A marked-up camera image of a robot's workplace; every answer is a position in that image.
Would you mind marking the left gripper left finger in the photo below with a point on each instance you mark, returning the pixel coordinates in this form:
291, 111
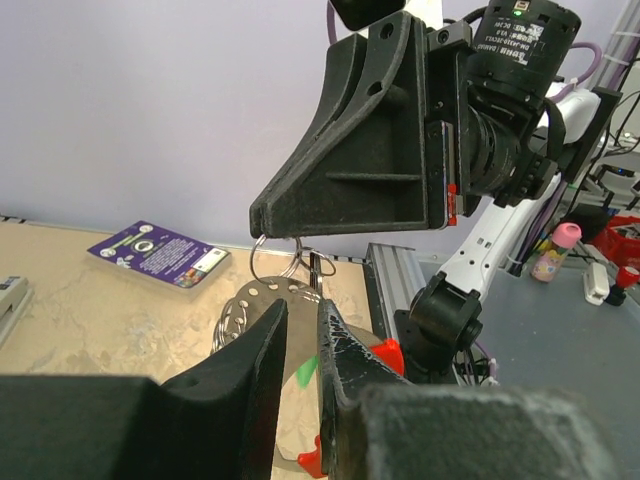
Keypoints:
216, 420

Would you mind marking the key with green tag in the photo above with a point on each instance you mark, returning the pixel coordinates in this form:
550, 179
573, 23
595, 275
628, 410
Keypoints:
305, 372

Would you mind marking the red black stamp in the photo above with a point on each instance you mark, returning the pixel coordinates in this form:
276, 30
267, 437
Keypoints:
626, 277

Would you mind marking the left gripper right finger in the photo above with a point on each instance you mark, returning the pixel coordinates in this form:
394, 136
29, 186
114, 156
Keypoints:
455, 432

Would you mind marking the purple card package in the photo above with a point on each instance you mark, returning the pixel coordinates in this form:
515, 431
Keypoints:
162, 258

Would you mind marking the red plastic crate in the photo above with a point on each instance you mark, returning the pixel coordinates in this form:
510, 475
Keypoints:
619, 240

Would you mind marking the white stapler outside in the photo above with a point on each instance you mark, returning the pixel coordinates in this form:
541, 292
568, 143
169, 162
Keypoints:
596, 284

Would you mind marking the grey black stapler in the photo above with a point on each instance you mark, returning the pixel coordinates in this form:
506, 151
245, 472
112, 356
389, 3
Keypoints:
16, 293

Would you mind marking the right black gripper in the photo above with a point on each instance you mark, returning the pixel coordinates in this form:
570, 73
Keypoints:
360, 166

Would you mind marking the pink cartoon bottle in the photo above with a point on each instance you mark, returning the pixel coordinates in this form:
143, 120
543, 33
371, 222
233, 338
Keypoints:
563, 239

